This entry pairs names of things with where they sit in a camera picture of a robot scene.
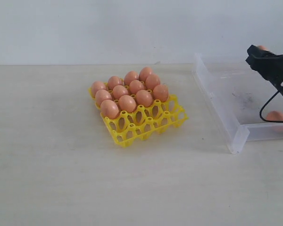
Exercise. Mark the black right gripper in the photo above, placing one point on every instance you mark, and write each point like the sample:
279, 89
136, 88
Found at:
267, 64

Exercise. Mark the brown egg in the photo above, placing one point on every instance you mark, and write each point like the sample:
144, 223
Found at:
136, 86
96, 86
114, 81
109, 109
144, 73
130, 76
144, 98
127, 103
119, 90
152, 81
276, 116
262, 48
102, 95
161, 92

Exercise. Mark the clear plastic bin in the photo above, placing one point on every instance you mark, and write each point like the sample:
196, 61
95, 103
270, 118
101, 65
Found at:
235, 95

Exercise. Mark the yellow plastic egg tray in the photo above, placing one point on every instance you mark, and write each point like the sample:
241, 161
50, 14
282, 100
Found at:
144, 121

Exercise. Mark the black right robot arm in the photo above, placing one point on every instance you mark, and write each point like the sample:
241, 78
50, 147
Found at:
267, 64

